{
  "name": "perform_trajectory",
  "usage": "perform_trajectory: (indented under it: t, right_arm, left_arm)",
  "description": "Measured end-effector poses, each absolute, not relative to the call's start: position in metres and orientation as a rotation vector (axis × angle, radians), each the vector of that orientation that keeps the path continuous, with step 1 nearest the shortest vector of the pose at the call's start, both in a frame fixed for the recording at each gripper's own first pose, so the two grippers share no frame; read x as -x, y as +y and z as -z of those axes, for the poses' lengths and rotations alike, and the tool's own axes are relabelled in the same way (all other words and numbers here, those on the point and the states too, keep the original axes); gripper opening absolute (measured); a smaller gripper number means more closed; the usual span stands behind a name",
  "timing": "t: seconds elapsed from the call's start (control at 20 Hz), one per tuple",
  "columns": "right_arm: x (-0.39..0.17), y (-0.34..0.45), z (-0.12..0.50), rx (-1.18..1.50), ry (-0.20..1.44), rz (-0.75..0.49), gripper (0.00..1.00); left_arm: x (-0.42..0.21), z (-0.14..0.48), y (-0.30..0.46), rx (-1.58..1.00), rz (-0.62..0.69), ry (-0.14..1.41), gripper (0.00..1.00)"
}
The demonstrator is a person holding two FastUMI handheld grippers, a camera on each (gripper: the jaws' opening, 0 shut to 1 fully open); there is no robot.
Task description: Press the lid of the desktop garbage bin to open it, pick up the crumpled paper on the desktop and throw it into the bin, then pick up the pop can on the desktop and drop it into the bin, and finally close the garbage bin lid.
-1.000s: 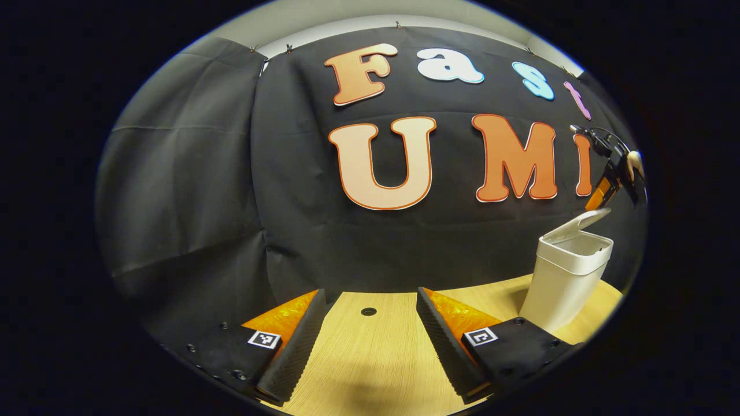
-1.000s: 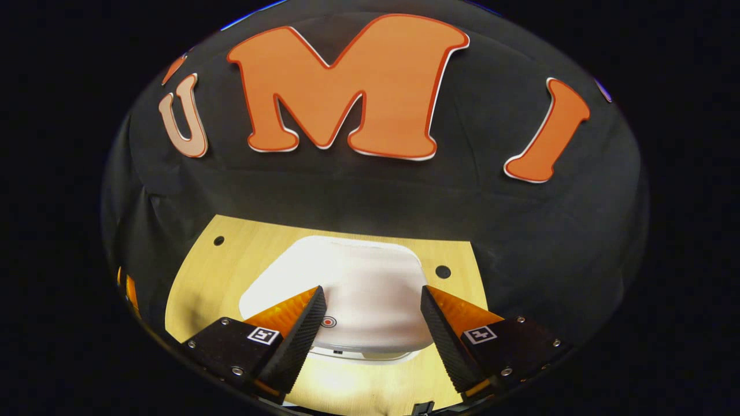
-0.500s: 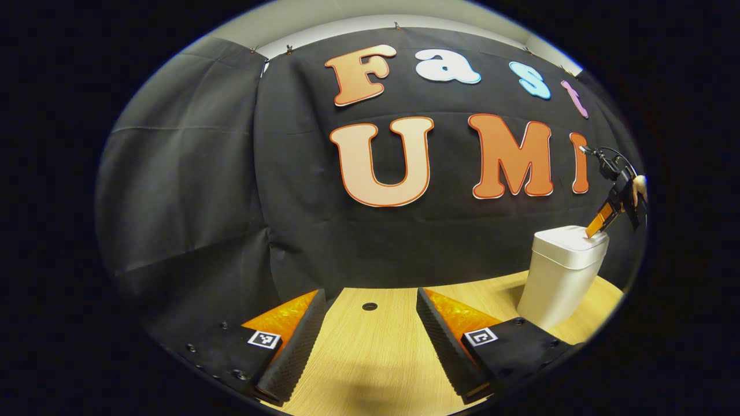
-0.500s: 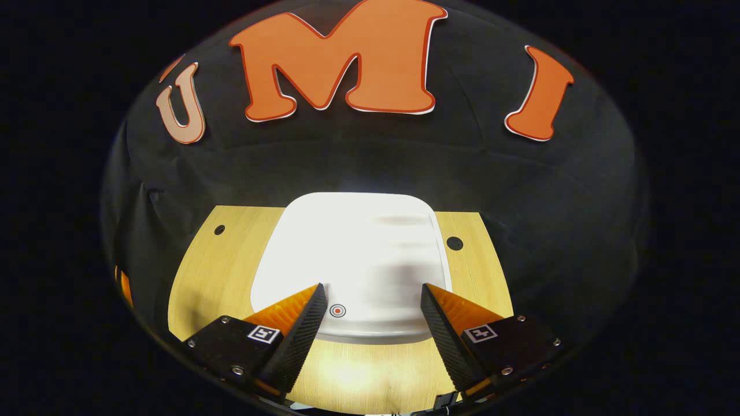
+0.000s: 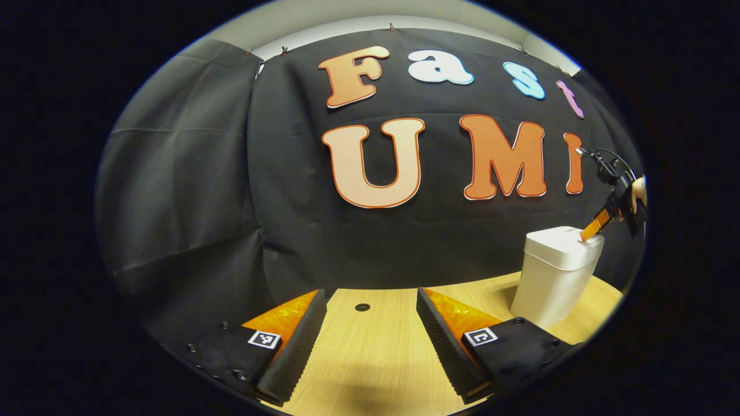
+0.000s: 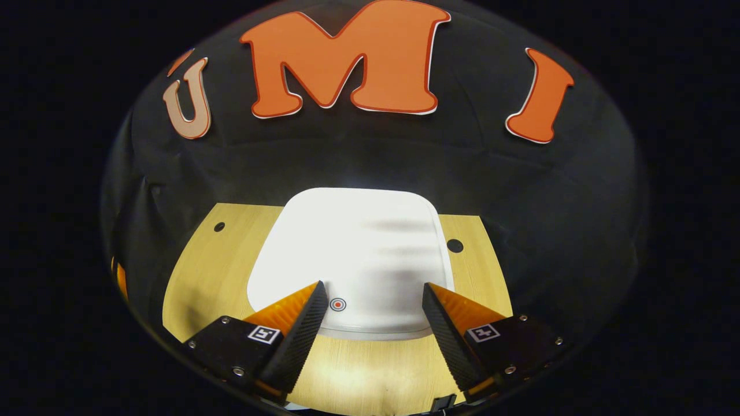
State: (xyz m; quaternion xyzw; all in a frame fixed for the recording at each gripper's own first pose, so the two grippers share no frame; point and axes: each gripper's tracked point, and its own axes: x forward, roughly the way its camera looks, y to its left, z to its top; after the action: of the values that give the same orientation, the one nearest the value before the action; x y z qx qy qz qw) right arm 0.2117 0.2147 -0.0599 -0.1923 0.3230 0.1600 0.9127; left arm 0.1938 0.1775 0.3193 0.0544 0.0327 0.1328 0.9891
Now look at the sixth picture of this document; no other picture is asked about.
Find wooden desktop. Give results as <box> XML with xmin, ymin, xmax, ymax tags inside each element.
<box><xmin>162</xmin><ymin>203</ymin><xmax>513</xmax><ymax>416</ymax></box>

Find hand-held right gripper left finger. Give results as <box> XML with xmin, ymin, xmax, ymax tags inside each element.
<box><xmin>182</xmin><ymin>281</ymin><xmax>329</xmax><ymax>405</ymax></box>

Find white desktop garbage bin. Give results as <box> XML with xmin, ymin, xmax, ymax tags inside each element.
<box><xmin>247</xmin><ymin>187</ymin><xmax>456</xmax><ymax>341</ymax></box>

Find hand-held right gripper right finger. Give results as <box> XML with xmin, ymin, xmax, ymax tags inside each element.
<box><xmin>421</xmin><ymin>282</ymin><xmax>565</xmax><ymax>404</ymax></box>

